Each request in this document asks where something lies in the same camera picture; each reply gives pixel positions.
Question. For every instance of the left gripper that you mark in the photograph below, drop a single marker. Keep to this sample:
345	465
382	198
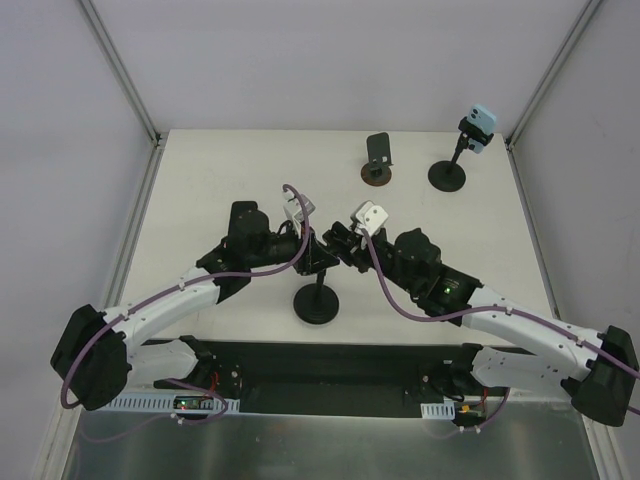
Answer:
306	255

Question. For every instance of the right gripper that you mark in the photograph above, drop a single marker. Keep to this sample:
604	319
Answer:
358	248

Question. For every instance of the black round base phone stand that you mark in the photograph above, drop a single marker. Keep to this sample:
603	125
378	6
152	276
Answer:
316	304

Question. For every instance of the brown base metal phone stand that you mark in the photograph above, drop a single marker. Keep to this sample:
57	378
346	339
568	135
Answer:
377	171

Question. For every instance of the black phone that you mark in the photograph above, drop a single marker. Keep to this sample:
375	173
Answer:
242	222

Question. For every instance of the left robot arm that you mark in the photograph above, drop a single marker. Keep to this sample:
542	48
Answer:
101	353

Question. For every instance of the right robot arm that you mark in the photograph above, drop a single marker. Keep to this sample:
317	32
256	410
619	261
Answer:
595	370

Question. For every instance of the black tall clamp phone stand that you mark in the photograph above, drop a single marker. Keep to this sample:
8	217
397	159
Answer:
448	175

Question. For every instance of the light blue phone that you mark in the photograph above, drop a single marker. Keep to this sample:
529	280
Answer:
483	123

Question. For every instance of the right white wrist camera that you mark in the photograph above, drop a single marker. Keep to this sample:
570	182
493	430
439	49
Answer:
368	218

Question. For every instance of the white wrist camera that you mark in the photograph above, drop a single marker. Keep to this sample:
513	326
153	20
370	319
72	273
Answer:
368	218
293	210

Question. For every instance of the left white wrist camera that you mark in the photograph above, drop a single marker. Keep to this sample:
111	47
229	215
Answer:
293	210

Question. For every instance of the right white cable duct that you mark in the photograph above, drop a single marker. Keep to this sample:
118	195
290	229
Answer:
438	411

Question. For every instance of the white cable duct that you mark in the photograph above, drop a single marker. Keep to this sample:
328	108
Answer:
438	411
171	403

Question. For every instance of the aluminium front rail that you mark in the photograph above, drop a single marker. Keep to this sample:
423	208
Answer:
98	370

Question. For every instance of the left white cable duct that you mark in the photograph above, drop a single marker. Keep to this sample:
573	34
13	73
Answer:
171	403

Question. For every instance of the right aluminium frame post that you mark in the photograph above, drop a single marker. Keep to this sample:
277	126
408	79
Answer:
568	45

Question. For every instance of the aluminium frame post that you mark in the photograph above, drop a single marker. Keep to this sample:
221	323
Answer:
119	70
568	45

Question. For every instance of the left aluminium frame post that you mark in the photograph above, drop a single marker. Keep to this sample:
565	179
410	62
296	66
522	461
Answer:
119	70

